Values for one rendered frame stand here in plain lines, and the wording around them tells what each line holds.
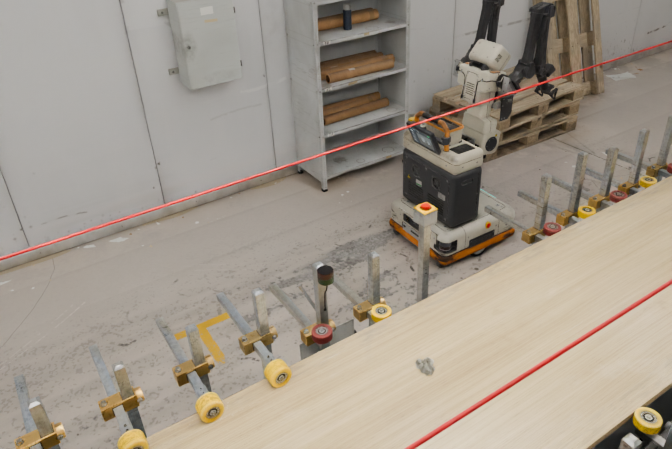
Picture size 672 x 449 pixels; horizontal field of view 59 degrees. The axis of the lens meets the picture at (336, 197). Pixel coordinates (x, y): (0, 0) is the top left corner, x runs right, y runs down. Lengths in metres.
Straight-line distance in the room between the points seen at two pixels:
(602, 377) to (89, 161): 3.58
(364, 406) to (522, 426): 0.50
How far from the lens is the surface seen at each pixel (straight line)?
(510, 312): 2.44
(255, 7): 4.71
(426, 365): 2.17
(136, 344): 3.81
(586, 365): 2.30
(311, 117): 4.79
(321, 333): 2.30
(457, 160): 3.72
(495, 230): 4.22
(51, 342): 4.05
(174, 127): 4.68
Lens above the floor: 2.48
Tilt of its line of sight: 30 degrees down
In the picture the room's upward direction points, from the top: 3 degrees counter-clockwise
